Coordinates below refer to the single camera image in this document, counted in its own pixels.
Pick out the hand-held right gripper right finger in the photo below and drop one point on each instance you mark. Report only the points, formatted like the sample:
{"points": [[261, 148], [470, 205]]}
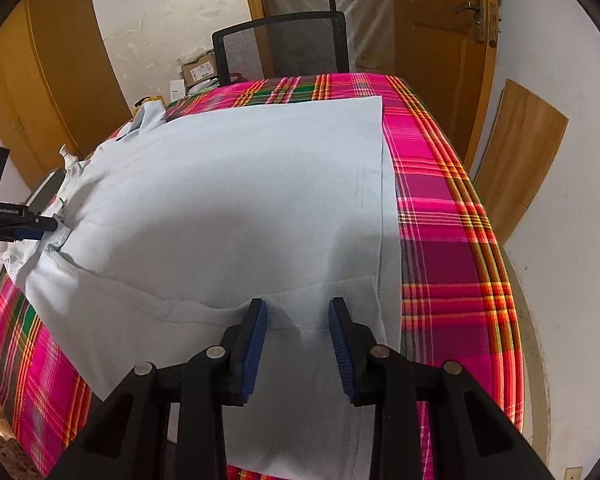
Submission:
{"points": [[341, 350]]}

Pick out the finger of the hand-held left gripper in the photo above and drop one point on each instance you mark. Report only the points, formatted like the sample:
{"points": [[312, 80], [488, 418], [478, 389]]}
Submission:
{"points": [[32, 232]]}

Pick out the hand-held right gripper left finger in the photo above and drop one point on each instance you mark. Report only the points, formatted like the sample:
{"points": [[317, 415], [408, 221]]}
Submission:
{"points": [[255, 350]]}

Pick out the light blue shirt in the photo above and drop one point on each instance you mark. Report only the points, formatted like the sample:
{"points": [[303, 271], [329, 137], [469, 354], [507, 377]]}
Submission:
{"points": [[230, 200]]}

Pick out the pink plaid tablecloth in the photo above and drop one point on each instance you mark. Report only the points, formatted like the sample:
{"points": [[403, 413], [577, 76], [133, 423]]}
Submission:
{"points": [[445, 260]]}

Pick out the wooden wardrobe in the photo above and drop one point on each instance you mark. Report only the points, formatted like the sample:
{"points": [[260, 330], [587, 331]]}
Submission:
{"points": [[45, 60]]}

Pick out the yellow bag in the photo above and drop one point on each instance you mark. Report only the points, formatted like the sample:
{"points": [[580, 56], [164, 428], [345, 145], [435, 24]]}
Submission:
{"points": [[147, 104]]}

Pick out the tall white box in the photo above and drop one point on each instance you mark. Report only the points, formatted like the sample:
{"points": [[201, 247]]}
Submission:
{"points": [[176, 90]]}

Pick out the cardboard box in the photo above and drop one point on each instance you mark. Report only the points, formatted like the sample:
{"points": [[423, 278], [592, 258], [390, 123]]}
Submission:
{"points": [[199, 69]]}

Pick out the wooden board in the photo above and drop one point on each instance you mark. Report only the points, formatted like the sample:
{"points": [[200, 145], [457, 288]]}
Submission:
{"points": [[520, 160]]}

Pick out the black mesh office chair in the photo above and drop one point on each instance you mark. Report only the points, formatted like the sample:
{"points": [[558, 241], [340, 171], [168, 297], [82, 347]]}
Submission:
{"points": [[280, 45]]}

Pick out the wooden door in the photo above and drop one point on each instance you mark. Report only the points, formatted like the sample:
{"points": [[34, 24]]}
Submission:
{"points": [[430, 35]]}

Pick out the clear plastic sheet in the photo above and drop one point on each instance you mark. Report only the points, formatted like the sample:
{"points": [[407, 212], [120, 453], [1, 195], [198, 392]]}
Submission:
{"points": [[365, 0]]}

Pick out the wall socket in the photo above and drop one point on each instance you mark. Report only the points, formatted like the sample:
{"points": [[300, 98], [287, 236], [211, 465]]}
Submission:
{"points": [[574, 474]]}

